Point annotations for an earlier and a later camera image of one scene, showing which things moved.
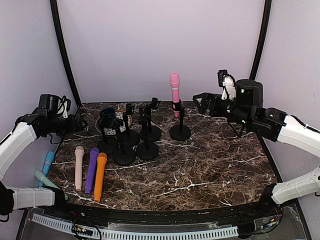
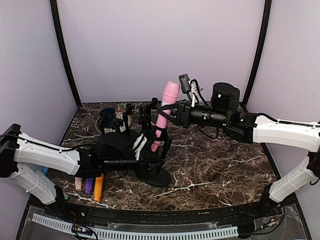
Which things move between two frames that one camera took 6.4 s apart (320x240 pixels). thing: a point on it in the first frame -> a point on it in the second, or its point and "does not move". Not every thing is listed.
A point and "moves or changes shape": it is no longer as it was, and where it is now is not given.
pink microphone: [175, 80] moves or changes shape
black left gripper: [79, 127] -> [144, 168]
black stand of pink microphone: [179, 132] -> [154, 174]
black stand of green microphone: [108, 146] moves or changes shape
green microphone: [47, 182] does not move
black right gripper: [207, 97] -> [184, 115]
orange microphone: [102, 159] does not move
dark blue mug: [107, 117] does not move
